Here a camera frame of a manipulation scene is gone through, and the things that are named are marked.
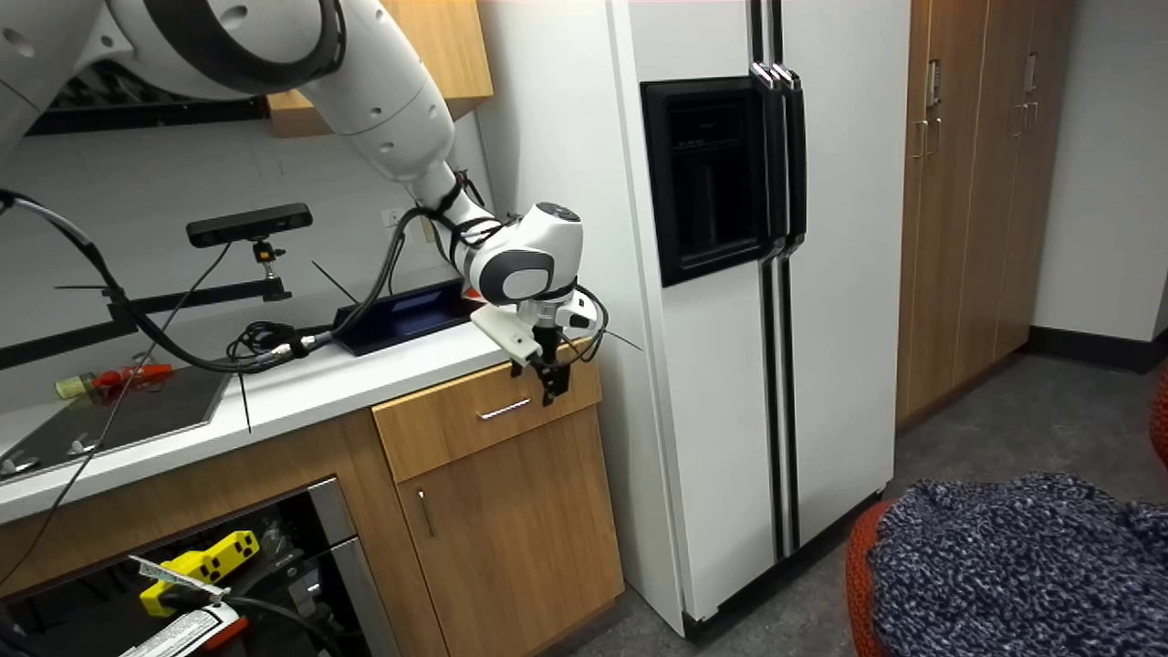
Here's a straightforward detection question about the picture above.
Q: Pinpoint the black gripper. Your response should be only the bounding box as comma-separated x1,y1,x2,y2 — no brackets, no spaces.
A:
521,316,577,410

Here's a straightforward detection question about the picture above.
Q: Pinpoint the black stereo camera bar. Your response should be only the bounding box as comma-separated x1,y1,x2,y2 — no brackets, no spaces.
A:
183,200,316,250

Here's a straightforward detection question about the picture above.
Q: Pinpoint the black ice water dispenser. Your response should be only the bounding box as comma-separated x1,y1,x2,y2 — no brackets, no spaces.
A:
638,62,810,290

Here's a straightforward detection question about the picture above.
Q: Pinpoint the wooden kitchen unit frame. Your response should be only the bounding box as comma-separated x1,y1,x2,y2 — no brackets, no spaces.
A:
0,340,631,657

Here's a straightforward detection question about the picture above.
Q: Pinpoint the yellow power plug block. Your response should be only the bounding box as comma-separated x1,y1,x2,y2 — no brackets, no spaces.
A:
133,527,267,620

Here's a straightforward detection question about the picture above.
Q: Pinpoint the thin black camera cable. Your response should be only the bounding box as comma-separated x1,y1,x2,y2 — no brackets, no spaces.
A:
0,241,238,589

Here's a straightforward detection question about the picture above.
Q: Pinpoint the black coiled cable bundle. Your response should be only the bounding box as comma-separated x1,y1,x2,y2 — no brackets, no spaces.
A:
222,316,339,378

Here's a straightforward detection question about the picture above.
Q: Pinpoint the dark blue flat tray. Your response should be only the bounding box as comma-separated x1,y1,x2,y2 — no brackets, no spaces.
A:
327,278,480,362

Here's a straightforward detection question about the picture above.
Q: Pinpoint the black flat mat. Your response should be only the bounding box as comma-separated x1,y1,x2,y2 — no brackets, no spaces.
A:
0,354,238,480

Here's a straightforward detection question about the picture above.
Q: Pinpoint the blue knit sweater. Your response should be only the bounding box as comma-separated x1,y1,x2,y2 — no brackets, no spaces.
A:
863,471,1168,657

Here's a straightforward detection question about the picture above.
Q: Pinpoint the wooden base cabinet door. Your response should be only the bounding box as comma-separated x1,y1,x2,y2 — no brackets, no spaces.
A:
393,405,626,657

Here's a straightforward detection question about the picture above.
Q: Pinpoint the orange office chair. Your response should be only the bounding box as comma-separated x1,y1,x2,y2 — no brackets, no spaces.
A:
841,362,1168,657

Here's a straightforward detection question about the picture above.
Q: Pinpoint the white refrigerator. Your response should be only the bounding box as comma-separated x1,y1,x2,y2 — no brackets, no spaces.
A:
473,0,912,645

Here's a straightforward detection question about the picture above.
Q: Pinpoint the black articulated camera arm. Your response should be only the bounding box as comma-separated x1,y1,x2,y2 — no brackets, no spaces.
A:
0,236,296,371

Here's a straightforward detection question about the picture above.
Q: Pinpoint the red green handled tool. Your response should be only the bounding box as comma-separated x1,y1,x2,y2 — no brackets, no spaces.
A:
52,356,178,405

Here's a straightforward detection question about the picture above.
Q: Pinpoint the black slatted range hood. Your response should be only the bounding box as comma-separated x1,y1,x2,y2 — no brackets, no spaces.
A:
17,54,273,138

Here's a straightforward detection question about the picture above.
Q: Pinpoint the wooden wall cabinet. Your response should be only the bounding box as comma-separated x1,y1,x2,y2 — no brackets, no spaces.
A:
262,0,496,138

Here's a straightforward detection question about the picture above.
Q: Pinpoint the white kitchen countertop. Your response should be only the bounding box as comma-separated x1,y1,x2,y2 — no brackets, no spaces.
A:
0,316,539,529

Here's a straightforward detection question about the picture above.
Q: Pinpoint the tall wooden cabinet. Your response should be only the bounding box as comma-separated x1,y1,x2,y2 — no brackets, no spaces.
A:
894,0,1079,429

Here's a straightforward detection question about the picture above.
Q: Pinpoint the stainless appliance front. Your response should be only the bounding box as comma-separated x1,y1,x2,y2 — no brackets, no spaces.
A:
304,471,402,657

